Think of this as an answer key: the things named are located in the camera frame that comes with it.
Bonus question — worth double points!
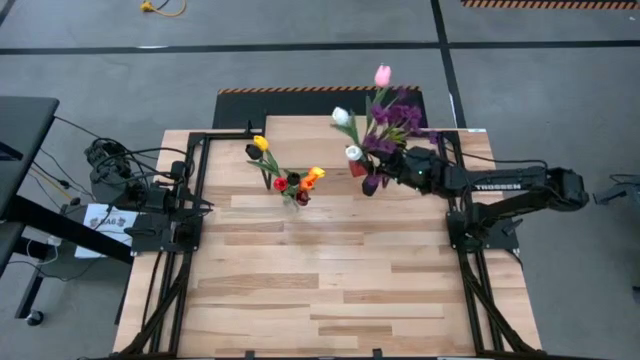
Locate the yellow extension cord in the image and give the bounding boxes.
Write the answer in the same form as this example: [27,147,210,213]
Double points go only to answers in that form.
[139,0,187,18]

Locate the black left wrist camera cable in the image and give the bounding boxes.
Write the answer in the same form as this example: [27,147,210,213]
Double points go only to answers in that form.
[92,138,196,201]

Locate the pink tulip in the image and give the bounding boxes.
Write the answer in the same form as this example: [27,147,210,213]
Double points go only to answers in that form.
[363,64,394,151]

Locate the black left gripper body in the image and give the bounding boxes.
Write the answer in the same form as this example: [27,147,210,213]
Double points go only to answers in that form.
[144,183,184,214]

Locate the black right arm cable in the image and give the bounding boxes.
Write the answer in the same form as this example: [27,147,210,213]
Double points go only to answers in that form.
[439,130,551,174]

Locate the white printed paper sheet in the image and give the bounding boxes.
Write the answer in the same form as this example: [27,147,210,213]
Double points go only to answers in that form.
[74,201,142,260]

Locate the yellow tulip with orange tip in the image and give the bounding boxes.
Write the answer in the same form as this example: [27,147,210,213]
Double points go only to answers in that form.
[252,134,286,181]

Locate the black aluminium rig frame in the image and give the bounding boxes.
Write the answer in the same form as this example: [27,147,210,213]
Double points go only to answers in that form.
[114,127,546,359]

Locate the purple flower bunch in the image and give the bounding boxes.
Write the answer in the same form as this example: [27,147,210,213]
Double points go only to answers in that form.
[360,87,442,157]

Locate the black desk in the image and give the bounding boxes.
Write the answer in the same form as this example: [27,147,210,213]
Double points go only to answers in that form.
[0,94,134,327]

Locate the clear glass vase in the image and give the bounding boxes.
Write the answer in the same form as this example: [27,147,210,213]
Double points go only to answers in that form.
[281,189,306,212]

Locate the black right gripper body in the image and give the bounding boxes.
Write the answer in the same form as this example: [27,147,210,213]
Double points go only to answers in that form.
[382,146,419,186]

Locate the black hazard striped floor mat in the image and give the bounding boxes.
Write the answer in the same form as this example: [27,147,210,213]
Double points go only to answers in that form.
[213,85,429,129]

